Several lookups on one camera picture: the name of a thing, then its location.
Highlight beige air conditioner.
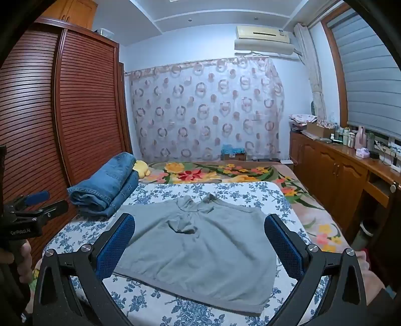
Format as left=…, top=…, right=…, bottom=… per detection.
left=236, top=26, right=291, bottom=44

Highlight open wooden drawer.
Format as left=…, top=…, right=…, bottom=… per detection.
left=364, top=179, right=397, bottom=208

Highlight open cardboard box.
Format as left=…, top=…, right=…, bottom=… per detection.
left=306, top=121, right=336, bottom=139

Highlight grey window blind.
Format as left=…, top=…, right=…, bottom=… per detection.
left=330, top=8, right=401, bottom=138

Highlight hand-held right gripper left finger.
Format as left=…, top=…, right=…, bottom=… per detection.
left=31, top=213, right=136, bottom=326

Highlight wooden window frame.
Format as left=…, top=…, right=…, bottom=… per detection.
left=320, top=5, right=361, bottom=127

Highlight colourful flower blanket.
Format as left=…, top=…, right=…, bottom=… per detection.
left=138, top=160, right=389, bottom=314

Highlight grey trash bin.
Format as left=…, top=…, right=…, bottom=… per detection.
left=351, top=221, right=372, bottom=251

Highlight long wooden cabinet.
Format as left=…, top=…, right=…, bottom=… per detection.
left=289, top=130, right=401, bottom=248

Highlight folded blue jeans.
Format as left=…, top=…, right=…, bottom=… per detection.
left=107, top=171, right=140, bottom=219
left=67, top=152, right=137, bottom=214

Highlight blue floral bed sheet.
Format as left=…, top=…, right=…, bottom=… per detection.
left=42, top=181, right=333, bottom=326

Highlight pink bottle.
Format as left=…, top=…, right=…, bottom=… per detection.
left=356, top=126, right=367, bottom=150

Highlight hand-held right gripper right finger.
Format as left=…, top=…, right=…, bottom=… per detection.
left=264, top=214, right=368, bottom=326

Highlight louvered wooden wardrobe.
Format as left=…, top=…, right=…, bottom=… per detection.
left=0, top=16, right=134, bottom=273

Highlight white power strip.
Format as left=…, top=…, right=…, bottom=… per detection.
left=374, top=141, right=401, bottom=172

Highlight white air deflector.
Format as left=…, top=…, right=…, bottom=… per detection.
left=234, top=39, right=296, bottom=57

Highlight grey pants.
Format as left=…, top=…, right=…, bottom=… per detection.
left=114, top=194, right=278, bottom=315

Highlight yellow plush toy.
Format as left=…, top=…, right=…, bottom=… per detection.
left=133, top=160, right=151, bottom=178

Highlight person's left hand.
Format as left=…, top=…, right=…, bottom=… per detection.
left=16, top=239, right=34, bottom=282

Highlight circle print sheer curtain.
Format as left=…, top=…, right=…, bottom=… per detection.
left=125, top=56, right=285, bottom=164

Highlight beige window curtain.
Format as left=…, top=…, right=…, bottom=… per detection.
left=294, top=23, right=327, bottom=121

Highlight folded floral cloth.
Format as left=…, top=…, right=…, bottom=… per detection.
left=289, top=113, right=318, bottom=126

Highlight light wooden overhead cabinet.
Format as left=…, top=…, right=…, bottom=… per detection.
left=41, top=0, right=99, bottom=31

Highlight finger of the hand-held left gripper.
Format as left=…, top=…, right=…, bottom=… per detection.
left=16, top=200, right=69, bottom=221
left=4, top=191, right=50, bottom=214

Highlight row of bottles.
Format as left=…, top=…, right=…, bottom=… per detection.
left=330, top=124, right=358, bottom=146

